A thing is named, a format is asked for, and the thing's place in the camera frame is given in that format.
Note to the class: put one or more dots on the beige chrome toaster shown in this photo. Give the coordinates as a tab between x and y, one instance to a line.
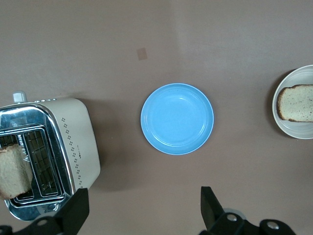
80	137

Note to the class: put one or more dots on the beige plate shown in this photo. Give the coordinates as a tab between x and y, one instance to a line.
293	129

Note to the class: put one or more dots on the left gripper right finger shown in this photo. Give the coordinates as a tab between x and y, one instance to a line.
212	215

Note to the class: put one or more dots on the blue plate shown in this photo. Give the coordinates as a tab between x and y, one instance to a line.
177	120

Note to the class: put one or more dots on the bread slice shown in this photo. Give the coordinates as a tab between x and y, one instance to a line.
14	171
296	102

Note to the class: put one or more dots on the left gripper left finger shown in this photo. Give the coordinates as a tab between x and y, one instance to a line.
71	213

